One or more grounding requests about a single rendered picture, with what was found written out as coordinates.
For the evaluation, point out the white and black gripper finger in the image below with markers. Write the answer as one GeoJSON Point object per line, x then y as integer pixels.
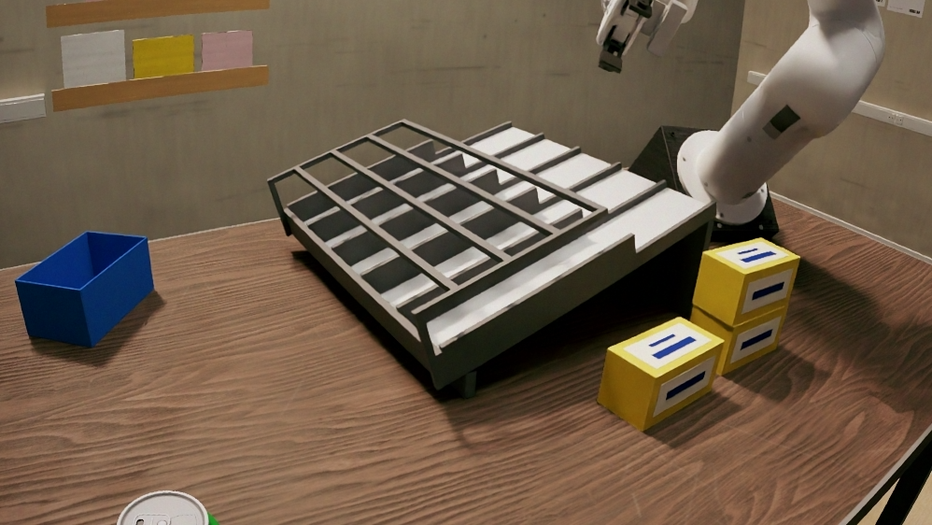
{"type": "Point", "coordinates": [642, 7]}
{"type": "Point", "coordinates": [608, 61]}

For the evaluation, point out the blue open box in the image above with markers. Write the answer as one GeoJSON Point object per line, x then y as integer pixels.
{"type": "Point", "coordinates": [97, 302]}

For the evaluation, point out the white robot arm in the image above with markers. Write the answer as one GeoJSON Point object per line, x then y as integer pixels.
{"type": "Point", "coordinates": [806, 95]}

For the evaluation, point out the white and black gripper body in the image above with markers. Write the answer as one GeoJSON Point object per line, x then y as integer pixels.
{"type": "Point", "coordinates": [625, 23]}

